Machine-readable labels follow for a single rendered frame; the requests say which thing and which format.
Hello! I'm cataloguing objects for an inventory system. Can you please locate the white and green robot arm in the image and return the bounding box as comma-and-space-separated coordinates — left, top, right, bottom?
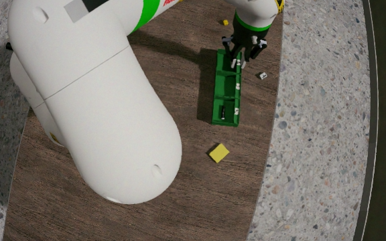
6, 0, 285, 204

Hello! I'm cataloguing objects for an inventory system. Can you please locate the yellow square pad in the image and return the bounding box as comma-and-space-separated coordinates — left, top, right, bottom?
209, 143, 229, 163

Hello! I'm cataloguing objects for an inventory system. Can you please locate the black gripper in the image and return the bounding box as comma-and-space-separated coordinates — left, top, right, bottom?
222, 30, 267, 68

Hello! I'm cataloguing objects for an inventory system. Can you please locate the green three-compartment bin rack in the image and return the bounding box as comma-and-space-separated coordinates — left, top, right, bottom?
211, 49, 242, 127

